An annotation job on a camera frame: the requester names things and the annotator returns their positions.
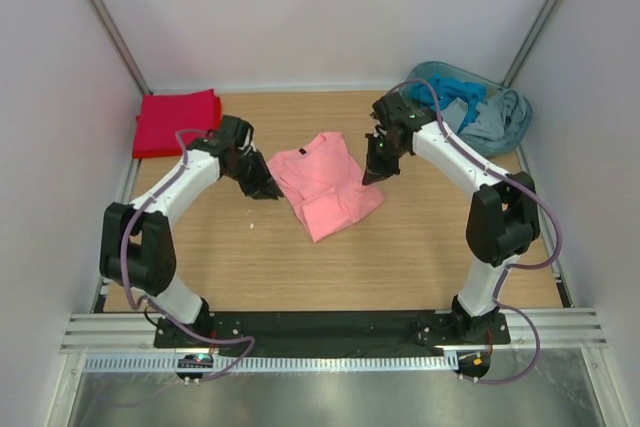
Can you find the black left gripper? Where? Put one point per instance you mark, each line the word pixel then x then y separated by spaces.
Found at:
pixel 257 189

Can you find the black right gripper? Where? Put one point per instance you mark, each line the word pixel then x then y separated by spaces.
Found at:
pixel 375 170

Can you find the pink t shirt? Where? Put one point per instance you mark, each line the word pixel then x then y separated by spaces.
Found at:
pixel 323 184

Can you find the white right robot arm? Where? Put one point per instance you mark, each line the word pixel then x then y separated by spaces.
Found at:
pixel 502 221

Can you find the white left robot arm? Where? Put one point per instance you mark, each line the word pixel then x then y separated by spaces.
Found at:
pixel 137 248

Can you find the folded red t shirt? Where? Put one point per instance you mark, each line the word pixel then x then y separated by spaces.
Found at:
pixel 217 107

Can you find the folded magenta t shirt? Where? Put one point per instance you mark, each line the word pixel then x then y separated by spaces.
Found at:
pixel 172 119

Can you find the teal plastic bin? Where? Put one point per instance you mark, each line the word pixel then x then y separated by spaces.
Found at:
pixel 422 72

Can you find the grey blue t shirt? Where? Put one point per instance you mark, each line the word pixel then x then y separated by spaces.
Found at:
pixel 501 123

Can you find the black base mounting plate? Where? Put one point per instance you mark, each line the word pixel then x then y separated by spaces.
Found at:
pixel 354 334

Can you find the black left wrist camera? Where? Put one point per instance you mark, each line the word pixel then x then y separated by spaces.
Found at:
pixel 235 132

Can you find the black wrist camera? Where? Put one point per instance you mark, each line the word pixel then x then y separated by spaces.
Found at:
pixel 391 109
pixel 235 132

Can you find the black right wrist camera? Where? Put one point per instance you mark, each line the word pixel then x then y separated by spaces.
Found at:
pixel 391 109

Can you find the white slotted cable duct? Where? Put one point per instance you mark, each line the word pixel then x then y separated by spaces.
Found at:
pixel 201 363

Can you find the aluminium frame rail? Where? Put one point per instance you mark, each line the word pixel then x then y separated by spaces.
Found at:
pixel 120 332

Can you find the left rear aluminium post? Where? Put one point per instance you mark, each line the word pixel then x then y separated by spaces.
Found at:
pixel 105 19

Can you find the aluminium post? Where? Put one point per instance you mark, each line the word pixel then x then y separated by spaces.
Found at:
pixel 105 19
pixel 540 23

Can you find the right rear aluminium post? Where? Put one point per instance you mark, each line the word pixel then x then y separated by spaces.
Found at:
pixel 540 23

